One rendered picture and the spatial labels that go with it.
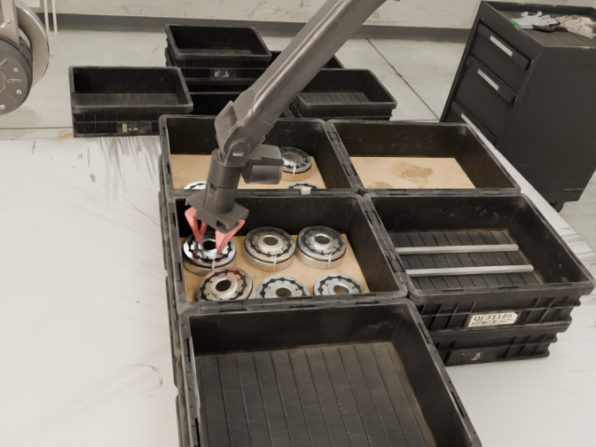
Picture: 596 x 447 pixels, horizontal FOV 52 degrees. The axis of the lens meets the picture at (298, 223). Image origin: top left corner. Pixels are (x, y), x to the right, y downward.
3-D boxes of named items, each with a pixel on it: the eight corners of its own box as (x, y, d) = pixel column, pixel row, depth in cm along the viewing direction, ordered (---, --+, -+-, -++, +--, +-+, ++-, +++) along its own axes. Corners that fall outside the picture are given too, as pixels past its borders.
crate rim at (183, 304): (177, 318, 98) (178, 309, 97) (166, 202, 120) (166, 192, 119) (407, 305, 109) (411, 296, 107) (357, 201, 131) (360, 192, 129)
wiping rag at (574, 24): (570, 38, 250) (574, 30, 248) (539, 16, 265) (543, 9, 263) (624, 40, 259) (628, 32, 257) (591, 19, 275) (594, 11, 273)
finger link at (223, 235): (209, 233, 122) (217, 194, 117) (239, 250, 120) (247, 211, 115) (188, 247, 117) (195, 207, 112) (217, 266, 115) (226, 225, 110)
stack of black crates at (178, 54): (171, 151, 269) (176, 54, 241) (161, 115, 290) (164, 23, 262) (259, 147, 283) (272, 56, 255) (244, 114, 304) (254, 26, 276)
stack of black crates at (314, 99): (285, 201, 254) (303, 105, 226) (265, 160, 276) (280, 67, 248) (372, 195, 268) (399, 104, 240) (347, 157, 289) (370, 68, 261)
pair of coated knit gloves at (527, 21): (521, 32, 246) (524, 24, 244) (496, 13, 259) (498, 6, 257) (570, 34, 254) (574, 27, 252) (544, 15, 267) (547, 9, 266)
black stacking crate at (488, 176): (348, 234, 137) (360, 193, 130) (317, 160, 159) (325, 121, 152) (504, 231, 148) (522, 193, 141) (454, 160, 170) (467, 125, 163)
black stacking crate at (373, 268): (176, 356, 104) (179, 310, 97) (166, 240, 126) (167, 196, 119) (392, 340, 115) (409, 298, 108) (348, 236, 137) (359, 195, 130)
